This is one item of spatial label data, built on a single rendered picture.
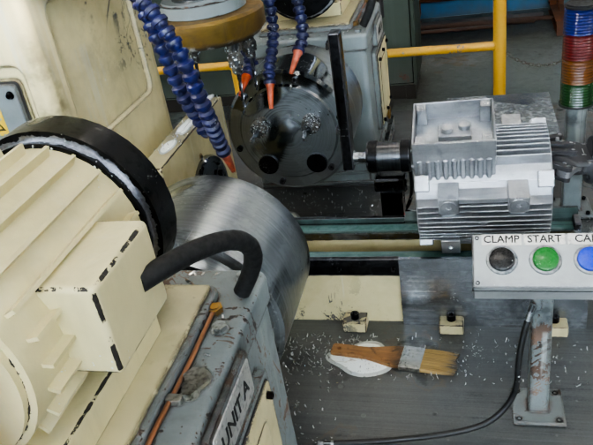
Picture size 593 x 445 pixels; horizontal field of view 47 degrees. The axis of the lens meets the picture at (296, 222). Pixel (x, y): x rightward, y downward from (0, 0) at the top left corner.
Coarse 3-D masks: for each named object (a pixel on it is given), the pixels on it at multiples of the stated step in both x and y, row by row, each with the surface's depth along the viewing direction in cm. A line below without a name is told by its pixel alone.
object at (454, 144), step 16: (416, 112) 107; (432, 112) 107; (448, 112) 107; (464, 112) 106; (480, 112) 104; (416, 128) 106; (432, 128) 107; (448, 128) 103; (464, 128) 103; (480, 128) 104; (416, 144) 100; (432, 144) 100; (448, 144) 99; (464, 144) 99; (480, 144) 98; (496, 144) 98; (416, 160) 102; (432, 160) 102; (448, 160) 101; (464, 160) 101; (480, 160) 100; (432, 176) 104; (448, 176) 104; (464, 176) 103; (480, 176) 102
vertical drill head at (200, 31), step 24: (168, 0) 103; (192, 0) 99; (216, 0) 98; (240, 0) 100; (168, 24) 99; (192, 24) 97; (216, 24) 96; (240, 24) 98; (192, 48) 98; (216, 48) 99; (240, 48) 101; (240, 72) 103
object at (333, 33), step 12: (336, 36) 114; (336, 48) 115; (336, 60) 116; (336, 72) 117; (336, 84) 118; (336, 96) 119; (348, 96) 121; (336, 108) 120; (348, 108) 121; (348, 120) 121; (336, 132) 123; (348, 132) 122; (348, 144) 123; (348, 156) 125; (348, 168) 126
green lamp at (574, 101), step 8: (560, 88) 128; (568, 88) 126; (576, 88) 125; (584, 88) 125; (592, 88) 125; (560, 96) 128; (568, 96) 126; (576, 96) 126; (584, 96) 125; (592, 96) 126; (568, 104) 127; (576, 104) 126; (584, 104) 126
